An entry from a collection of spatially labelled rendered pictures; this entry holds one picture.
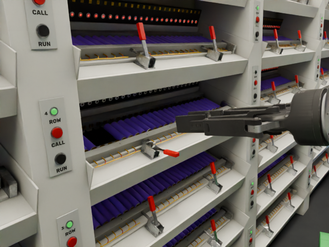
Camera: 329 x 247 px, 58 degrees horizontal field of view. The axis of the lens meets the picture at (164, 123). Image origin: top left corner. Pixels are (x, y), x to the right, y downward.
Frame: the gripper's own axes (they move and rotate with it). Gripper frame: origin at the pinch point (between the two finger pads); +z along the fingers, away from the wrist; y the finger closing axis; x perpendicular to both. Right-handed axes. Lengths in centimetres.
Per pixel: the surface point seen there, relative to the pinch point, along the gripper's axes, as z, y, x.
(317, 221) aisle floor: 15, -114, 78
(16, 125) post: 15.9, 23.7, -5.0
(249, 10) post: 9, -46, -24
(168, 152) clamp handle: 11.0, -2.9, 7.0
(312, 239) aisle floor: 13, -97, 78
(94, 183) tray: 16.2, 12.5, 8.5
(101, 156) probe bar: 19.4, 7.9, 5.0
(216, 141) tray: 15.8, -29.4, 11.7
